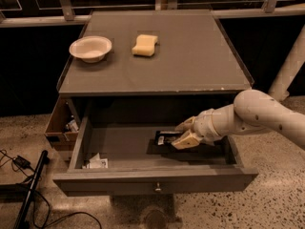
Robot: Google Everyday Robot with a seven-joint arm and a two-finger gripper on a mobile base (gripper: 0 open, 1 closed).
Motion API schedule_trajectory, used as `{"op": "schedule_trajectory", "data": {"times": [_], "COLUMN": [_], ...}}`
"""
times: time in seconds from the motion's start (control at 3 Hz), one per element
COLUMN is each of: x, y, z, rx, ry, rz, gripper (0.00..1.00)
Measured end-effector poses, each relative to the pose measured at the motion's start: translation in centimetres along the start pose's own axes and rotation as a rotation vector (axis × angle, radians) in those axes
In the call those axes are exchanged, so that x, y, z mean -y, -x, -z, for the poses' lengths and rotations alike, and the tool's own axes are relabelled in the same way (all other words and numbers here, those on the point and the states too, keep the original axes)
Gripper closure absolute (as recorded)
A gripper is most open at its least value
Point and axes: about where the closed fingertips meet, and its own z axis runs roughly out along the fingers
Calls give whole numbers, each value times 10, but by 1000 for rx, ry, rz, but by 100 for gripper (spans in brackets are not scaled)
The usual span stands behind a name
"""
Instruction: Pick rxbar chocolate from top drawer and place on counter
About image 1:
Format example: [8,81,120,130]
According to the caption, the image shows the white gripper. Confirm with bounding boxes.
[172,109,222,150]

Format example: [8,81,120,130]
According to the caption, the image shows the black rxbar chocolate wrapper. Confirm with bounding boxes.
[154,131,182,146]

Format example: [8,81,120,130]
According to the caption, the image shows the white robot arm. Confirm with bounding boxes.
[172,27,305,150]

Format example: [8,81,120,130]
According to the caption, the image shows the round metal drawer knob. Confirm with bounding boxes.
[154,182,162,193]

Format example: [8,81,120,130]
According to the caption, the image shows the open grey top drawer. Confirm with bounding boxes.
[52,111,260,198]

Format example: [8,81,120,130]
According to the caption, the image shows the white packet in drawer corner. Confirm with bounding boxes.
[82,154,108,169]

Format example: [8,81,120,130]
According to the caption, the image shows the round cabinet base foot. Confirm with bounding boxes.
[141,205,178,229]

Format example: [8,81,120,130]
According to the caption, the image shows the yellow sponge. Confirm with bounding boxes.
[132,34,158,56]

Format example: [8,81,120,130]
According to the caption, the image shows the small items in cardboard box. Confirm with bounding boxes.
[65,119,79,133]

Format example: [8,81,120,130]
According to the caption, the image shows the brown cardboard box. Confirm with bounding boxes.
[45,98,78,152]

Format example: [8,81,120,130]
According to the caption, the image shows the white paper bowl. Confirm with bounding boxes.
[69,36,112,63]

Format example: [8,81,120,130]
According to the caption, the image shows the black pole on floor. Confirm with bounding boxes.
[13,150,49,229]

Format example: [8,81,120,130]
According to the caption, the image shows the metal railing frame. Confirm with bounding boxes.
[0,0,305,25]

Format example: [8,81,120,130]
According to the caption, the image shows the black cable with adapter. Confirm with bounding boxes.
[0,148,103,229]

